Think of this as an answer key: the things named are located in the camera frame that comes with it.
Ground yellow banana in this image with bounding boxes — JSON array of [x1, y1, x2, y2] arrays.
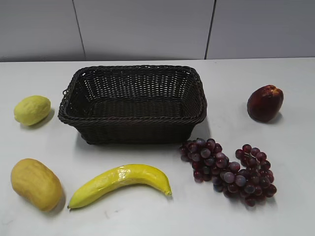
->
[[67, 164, 172, 209]]

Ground black wicker basket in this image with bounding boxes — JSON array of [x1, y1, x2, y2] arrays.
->
[[58, 65, 207, 145]]

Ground dark red apple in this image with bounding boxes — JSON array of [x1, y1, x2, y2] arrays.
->
[[247, 85, 284, 123]]

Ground purple grape bunch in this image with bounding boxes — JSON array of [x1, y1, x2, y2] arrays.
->
[[179, 138, 277, 207]]

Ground yellow-green lemon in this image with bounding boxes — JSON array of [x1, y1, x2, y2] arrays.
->
[[14, 95, 51, 126]]

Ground yellow mango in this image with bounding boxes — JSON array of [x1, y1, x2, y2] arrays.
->
[[10, 158, 63, 212]]

